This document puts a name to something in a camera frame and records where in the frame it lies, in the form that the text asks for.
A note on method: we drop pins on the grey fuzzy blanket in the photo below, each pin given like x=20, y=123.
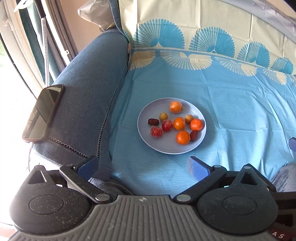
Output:
x=113, y=186

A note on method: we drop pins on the dark wrinkled red date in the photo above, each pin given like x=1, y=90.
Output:
x=153, y=121

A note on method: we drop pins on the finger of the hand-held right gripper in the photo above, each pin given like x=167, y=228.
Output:
x=293, y=144

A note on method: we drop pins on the dark maroon printed fabric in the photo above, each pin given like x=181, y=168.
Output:
x=285, y=229

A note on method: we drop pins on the tan longan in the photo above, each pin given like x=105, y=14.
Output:
x=163, y=116
x=189, y=118

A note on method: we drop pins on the small orange mandarin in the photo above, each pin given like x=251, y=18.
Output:
x=196, y=124
x=183, y=137
x=179, y=123

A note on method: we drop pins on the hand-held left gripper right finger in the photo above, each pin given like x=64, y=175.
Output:
x=197, y=167

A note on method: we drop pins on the blue fabric sofa armrest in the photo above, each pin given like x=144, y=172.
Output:
x=87, y=88

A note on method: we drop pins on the plastic-wrapped orange mandarin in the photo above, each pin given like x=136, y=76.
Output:
x=176, y=107

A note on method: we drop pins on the small reddish-brown date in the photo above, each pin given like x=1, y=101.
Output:
x=193, y=135

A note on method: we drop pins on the pale blue round plate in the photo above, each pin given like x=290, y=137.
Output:
x=161, y=144

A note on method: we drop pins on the dark green curtain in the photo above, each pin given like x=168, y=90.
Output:
x=34, y=34

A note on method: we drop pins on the red round fruit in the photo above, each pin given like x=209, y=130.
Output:
x=167, y=125
x=156, y=132

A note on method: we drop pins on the black smartphone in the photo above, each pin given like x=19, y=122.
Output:
x=44, y=113

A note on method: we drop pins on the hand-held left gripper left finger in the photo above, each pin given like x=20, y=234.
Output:
x=89, y=166

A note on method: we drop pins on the grey fabric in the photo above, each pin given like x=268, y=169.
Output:
x=285, y=178

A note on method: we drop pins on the blue fan-print cloth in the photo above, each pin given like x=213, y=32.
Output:
x=231, y=92

